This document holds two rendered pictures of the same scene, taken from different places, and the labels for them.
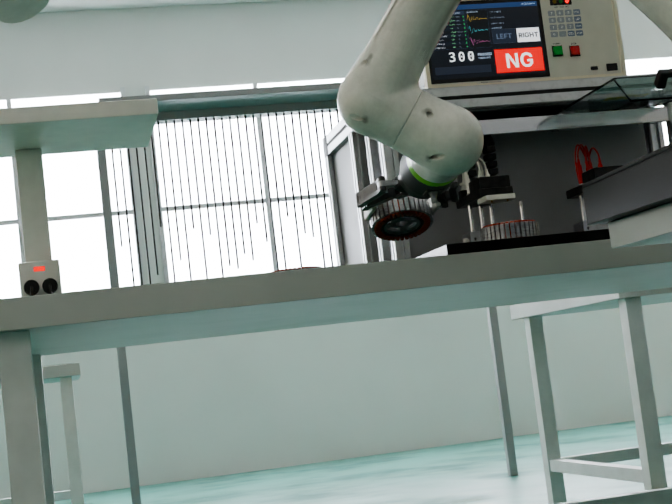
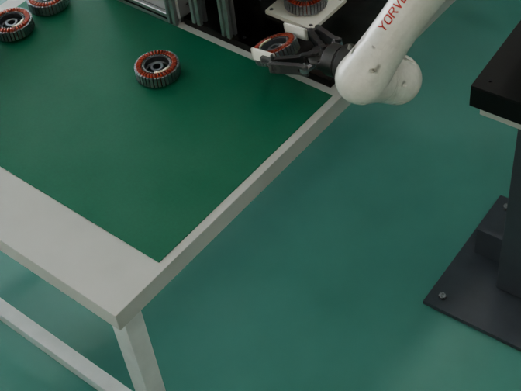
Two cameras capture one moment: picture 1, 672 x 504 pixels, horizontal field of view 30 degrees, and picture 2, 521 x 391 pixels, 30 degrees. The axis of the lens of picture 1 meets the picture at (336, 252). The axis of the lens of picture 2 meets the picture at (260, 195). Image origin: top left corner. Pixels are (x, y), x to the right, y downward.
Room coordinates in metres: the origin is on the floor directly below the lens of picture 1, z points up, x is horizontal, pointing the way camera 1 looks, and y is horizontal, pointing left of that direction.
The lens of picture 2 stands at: (0.75, 0.93, 2.28)
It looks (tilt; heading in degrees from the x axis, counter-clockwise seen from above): 47 degrees down; 327
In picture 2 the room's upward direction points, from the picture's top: 8 degrees counter-clockwise
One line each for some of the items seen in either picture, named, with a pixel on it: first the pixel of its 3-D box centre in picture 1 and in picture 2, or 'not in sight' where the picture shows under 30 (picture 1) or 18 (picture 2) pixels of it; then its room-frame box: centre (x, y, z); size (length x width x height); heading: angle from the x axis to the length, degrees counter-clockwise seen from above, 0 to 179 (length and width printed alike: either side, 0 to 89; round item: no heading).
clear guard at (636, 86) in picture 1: (648, 102); not in sight; (2.45, -0.65, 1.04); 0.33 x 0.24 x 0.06; 13
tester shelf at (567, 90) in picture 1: (494, 117); not in sight; (2.71, -0.38, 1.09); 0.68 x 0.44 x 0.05; 103
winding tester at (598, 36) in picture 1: (492, 61); not in sight; (2.72, -0.39, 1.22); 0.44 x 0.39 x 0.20; 103
